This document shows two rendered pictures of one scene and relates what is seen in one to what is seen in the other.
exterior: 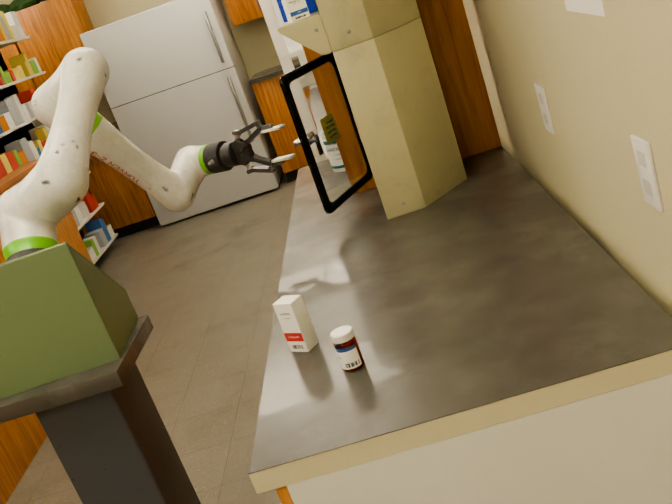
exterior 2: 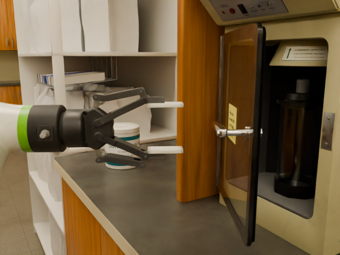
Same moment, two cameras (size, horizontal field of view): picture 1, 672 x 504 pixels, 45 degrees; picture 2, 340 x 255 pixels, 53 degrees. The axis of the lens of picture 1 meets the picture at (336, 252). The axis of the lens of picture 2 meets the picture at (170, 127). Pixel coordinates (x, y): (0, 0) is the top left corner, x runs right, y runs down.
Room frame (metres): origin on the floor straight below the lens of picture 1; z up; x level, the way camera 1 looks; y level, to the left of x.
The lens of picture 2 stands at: (1.80, 0.44, 1.33)
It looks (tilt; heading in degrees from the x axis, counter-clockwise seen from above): 12 degrees down; 323
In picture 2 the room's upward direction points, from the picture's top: straight up
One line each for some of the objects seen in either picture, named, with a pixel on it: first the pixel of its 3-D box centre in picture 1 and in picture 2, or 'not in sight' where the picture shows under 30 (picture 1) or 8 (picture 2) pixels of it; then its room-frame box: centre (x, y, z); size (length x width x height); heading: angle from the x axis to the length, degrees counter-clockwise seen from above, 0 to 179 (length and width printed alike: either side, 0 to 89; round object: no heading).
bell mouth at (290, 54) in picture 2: not in sight; (311, 52); (2.23, -0.28, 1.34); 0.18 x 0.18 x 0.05
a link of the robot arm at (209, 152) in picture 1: (219, 157); (50, 128); (2.45, 0.24, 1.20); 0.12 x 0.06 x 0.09; 146
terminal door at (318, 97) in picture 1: (329, 131); (234, 126); (2.28, -0.10, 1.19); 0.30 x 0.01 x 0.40; 145
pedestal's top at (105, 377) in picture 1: (77, 366); not in sight; (1.88, 0.70, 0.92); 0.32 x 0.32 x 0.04; 84
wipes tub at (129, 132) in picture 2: not in sight; (122, 144); (2.88, -0.15, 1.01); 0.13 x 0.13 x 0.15
